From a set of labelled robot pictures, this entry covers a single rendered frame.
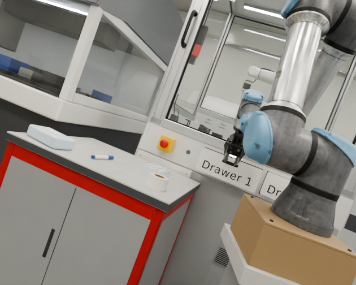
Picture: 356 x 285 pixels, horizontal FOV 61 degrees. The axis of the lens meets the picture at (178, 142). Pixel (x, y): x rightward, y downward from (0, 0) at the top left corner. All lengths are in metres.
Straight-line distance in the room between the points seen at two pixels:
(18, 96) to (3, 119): 0.19
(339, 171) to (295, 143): 0.12
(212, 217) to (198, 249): 0.17
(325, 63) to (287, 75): 0.23
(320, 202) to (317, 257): 0.12
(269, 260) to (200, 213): 0.84
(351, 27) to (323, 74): 0.14
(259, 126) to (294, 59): 0.21
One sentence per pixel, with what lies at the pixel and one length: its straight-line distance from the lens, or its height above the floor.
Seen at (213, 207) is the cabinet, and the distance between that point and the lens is 1.50.
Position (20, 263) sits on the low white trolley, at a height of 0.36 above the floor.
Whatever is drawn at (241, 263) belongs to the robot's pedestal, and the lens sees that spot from 0.71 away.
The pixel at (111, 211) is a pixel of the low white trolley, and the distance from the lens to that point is 0.99.
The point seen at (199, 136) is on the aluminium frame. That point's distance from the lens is 1.49.
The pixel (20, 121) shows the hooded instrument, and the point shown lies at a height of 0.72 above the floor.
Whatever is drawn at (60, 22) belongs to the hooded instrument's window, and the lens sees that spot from 1.61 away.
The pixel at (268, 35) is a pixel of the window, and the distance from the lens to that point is 1.58.
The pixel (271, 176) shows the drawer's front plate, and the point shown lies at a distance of 1.45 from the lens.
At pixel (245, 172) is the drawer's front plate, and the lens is 1.39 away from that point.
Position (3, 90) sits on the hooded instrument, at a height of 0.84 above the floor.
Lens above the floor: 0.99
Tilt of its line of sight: 3 degrees down
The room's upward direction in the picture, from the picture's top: 21 degrees clockwise
